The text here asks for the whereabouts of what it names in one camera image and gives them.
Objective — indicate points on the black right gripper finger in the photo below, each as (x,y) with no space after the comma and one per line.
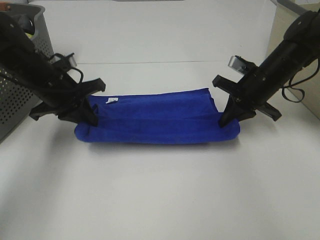
(236,109)
(226,85)

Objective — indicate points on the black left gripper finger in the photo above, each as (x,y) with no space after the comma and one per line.
(92,86)
(83,113)

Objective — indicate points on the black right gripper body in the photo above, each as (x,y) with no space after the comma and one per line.
(255,89)

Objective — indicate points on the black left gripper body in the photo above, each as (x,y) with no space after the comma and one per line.
(56,90)

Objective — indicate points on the blue towel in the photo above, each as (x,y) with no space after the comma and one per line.
(175,118)

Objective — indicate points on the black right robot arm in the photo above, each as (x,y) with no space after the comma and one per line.
(298,49)

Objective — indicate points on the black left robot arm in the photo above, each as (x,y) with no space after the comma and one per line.
(18,54)

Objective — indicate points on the white towel label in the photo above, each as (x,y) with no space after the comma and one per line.
(112,100)

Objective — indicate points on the beige bin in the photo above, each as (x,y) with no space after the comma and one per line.
(295,41)

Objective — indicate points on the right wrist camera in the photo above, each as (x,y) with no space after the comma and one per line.
(240,65)

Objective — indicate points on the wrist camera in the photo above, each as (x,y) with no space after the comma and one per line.
(240,65)
(65,62)

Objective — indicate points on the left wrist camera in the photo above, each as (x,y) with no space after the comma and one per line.
(65,62)

